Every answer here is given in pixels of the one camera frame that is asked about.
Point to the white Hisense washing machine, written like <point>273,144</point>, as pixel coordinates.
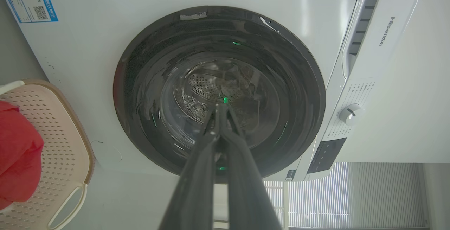
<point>88,64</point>

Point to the grey tape strip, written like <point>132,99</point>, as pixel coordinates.
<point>193,15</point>

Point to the white washing machine dial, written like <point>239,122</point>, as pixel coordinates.
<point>351,113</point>

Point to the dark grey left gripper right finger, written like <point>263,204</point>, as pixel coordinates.
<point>249,195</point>

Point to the blue energy label sticker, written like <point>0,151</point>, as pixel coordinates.
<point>31,4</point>

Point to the round dark washing machine door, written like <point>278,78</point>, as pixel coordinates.
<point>218,64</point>

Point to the white vertical window blinds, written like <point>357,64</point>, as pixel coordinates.
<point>351,195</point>

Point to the red garment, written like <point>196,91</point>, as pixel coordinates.
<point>17,156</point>

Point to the beige perforated laundry basket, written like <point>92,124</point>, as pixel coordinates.
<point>63,145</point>

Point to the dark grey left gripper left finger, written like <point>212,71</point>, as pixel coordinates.
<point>197,187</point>

